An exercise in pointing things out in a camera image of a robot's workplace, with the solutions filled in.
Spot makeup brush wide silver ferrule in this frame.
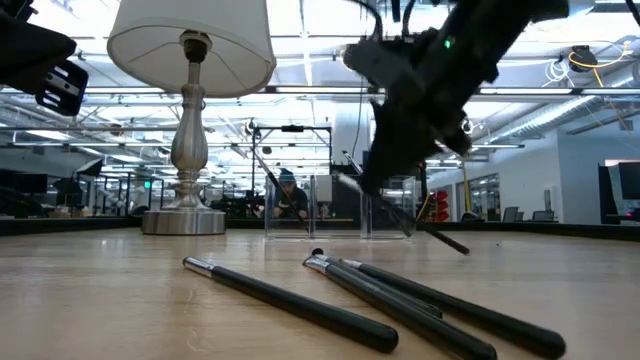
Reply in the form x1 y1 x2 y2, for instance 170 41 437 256
252 147 310 233

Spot makeup brush round dark tip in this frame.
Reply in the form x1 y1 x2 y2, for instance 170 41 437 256
309 247 445 319

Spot black studio light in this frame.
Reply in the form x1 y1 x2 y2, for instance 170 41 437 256
52 158 105 217

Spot red storage bins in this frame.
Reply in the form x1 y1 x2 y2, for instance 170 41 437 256
430 188 451 223

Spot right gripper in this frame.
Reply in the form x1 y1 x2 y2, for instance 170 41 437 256
360 27 501 195

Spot makeup brush pointed silver ferrule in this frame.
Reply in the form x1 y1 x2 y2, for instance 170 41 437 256
302 254 499 360

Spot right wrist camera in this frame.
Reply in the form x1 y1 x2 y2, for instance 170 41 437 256
342 39 417 90

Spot long ceiling light bar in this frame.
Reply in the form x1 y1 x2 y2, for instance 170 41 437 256
264 85 640 97

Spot black aluminium rig frame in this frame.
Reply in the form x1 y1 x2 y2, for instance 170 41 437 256
0 215 640 242

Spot ceiling cable reel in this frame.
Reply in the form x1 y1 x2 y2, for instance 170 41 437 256
568 44 600 74

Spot computer monitor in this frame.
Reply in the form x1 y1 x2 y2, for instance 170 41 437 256
598 160 640 225

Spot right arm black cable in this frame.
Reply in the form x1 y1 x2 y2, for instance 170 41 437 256
349 0 416 44

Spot background robot station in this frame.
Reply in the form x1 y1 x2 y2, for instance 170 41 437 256
74 172 166 219

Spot silver ventilation duct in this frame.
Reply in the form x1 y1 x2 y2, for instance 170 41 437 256
492 94 599 146

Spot black cabinet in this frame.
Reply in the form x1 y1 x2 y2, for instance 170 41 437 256
329 151 429 224

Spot clear acrylic organizer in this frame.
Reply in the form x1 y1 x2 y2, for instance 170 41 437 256
263 174 419 242

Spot person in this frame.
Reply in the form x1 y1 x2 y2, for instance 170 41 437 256
273 168 311 220

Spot table lamp white shade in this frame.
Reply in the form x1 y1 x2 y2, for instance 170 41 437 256
106 0 277 236

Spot yellow cable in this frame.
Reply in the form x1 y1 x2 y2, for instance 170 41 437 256
458 158 475 220

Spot background black frame rig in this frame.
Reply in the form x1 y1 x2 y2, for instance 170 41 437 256
251 124 333 221

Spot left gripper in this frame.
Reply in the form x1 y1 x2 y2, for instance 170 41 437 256
0 0 90 117

